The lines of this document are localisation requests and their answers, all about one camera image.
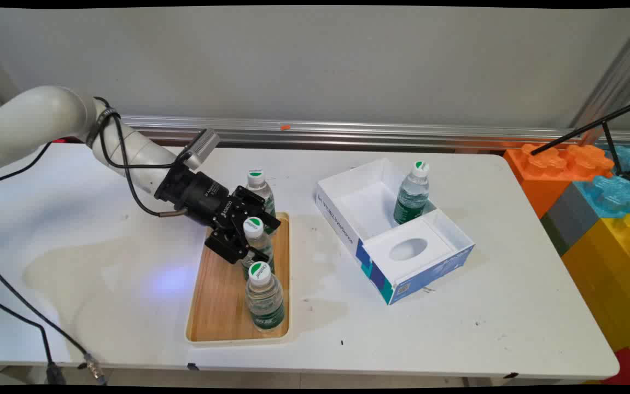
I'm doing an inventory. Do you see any aluminium frame rail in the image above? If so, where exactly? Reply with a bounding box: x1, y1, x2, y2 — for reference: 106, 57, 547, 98
121, 114, 630, 151

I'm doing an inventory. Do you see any grey toy building block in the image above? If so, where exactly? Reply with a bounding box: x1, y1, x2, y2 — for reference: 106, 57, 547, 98
540, 183, 600, 257

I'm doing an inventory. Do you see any translucent blue toy block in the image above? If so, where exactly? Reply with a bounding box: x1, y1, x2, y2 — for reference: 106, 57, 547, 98
599, 144, 630, 177
573, 174, 630, 219

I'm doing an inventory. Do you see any white and blue cardboard box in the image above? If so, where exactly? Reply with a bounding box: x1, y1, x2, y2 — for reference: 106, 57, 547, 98
315, 158, 476, 306

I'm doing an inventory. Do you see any black cable strap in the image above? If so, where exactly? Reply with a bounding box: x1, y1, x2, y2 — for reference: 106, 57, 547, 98
86, 107, 121, 148

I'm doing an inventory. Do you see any orange toy building block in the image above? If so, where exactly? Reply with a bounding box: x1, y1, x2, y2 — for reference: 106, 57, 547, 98
504, 143, 615, 219

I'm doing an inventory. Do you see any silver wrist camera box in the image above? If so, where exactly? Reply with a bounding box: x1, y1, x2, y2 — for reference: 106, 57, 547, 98
177, 129, 220, 170

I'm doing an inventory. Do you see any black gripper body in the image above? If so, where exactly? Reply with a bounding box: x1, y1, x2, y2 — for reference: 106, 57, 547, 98
154, 163, 250, 233

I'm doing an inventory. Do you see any large red toy block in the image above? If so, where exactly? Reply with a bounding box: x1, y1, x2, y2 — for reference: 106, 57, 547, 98
602, 347, 630, 386

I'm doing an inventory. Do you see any wooden tray with cream rim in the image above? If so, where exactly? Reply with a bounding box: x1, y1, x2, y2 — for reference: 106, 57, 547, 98
185, 212, 291, 346

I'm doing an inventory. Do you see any black tripod stand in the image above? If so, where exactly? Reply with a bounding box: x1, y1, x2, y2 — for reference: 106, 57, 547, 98
530, 96, 630, 184

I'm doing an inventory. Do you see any green label water bottle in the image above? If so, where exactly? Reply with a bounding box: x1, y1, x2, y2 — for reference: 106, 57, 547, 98
393, 160, 431, 225
238, 217, 276, 280
246, 169, 277, 236
244, 261, 286, 333

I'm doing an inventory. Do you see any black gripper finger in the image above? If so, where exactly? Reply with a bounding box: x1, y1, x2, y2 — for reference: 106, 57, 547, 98
206, 227, 269, 265
233, 186, 282, 231

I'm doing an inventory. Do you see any aluminium frame post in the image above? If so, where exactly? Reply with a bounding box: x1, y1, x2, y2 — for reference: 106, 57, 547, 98
569, 8, 630, 132

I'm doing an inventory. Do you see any yellow toy building block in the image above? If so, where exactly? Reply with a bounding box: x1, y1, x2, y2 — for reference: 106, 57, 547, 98
561, 213, 630, 378

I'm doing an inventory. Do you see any black cable with silver connector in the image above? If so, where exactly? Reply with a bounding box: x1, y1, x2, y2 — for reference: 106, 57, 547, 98
0, 97, 190, 385

